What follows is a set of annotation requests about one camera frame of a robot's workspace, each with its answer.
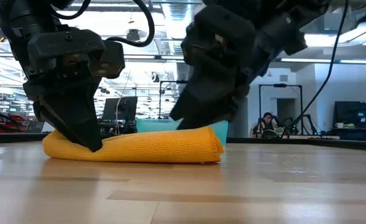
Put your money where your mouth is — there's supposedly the red shelf unit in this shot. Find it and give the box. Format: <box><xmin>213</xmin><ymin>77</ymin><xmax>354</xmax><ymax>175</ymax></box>
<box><xmin>0</xmin><ymin>114</ymin><xmax>27</xmax><ymax>134</ymax></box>

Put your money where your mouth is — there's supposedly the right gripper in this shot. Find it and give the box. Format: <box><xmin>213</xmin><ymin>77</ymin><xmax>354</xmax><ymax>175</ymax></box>
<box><xmin>169</xmin><ymin>4</ymin><xmax>257</xmax><ymax>131</ymax></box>

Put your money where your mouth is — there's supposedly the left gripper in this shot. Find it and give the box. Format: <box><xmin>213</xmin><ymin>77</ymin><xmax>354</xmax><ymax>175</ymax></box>
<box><xmin>22</xmin><ymin>29</ymin><xmax>106</xmax><ymax>152</ymax></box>

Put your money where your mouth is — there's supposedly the seated person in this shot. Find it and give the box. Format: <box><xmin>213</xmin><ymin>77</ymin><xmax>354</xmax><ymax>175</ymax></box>
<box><xmin>259</xmin><ymin>111</ymin><xmax>279</xmax><ymax>138</ymax></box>

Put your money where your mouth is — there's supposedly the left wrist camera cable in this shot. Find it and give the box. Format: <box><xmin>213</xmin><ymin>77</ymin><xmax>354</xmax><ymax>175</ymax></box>
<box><xmin>50</xmin><ymin>0</ymin><xmax>156</xmax><ymax>48</ymax></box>

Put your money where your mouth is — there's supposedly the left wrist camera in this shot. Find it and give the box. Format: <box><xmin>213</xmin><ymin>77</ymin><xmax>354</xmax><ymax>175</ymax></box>
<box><xmin>89</xmin><ymin>39</ymin><xmax>126</xmax><ymax>79</ymax></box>

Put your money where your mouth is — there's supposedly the thin black power cable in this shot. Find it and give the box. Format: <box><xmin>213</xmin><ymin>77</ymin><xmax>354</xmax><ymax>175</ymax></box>
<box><xmin>281</xmin><ymin>0</ymin><xmax>349</xmax><ymax>138</ymax></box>

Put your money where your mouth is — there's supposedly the linear ceiling light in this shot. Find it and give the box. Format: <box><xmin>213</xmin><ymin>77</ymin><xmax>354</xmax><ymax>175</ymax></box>
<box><xmin>123</xmin><ymin>55</ymin><xmax>184</xmax><ymax>60</ymax></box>
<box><xmin>281</xmin><ymin>57</ymin><xmax>366</xmax><ymax>65</ymax></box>

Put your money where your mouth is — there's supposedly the teal translucent plastic basket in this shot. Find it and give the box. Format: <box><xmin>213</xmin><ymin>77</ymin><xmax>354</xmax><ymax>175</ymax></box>
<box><xmin>135</xmin><ymin>119</ymin><xmax>230</xmax><ymax>146</ymax></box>

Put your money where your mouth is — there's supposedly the orange microfiber towel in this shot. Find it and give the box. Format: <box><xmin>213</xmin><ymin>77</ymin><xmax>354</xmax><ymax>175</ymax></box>
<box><xmin>42</xmin><ymin>126</ymin><xmax>225</xmax><ymax>164</ymax></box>

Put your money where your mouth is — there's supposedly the dark background desk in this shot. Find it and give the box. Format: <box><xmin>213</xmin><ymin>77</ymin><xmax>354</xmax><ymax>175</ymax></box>
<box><xmin>329</xmin><ymin>126</ymin><xmax>366</xmax><ymax>142</ymax></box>

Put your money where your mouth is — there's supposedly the dark desk monitor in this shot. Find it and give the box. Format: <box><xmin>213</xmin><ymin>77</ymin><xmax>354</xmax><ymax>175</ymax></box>
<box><xmin>334</xmin><ymin>101</ymin><xmax>366</xmax><ymax>129</ymax></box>

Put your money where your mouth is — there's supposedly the dark background monitor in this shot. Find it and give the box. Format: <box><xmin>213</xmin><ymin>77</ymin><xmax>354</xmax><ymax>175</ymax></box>
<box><xmin>101</xmin><ymin>96</ymin><xmax>139</xmax><ymax>135</ymax></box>

